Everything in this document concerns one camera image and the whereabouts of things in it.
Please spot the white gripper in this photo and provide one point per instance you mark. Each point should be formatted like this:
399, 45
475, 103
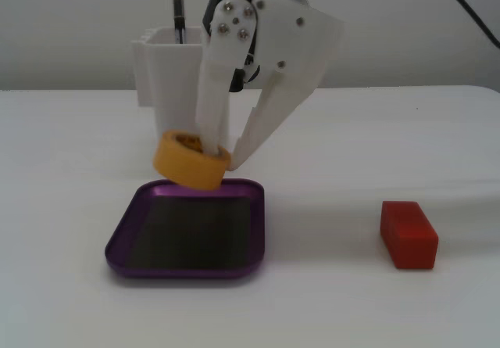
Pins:
297, 39

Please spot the yellow tape roll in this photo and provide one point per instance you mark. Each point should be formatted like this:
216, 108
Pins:
191, 166

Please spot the white plastic container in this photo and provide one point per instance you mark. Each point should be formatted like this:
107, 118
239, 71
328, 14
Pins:
172, 82

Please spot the black pen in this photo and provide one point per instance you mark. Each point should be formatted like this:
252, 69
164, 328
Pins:
178, 11

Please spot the purple metal tray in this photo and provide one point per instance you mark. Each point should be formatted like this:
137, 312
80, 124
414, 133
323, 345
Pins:
187, 238

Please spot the red rectangular block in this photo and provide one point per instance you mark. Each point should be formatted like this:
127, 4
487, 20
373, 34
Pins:
412, 238

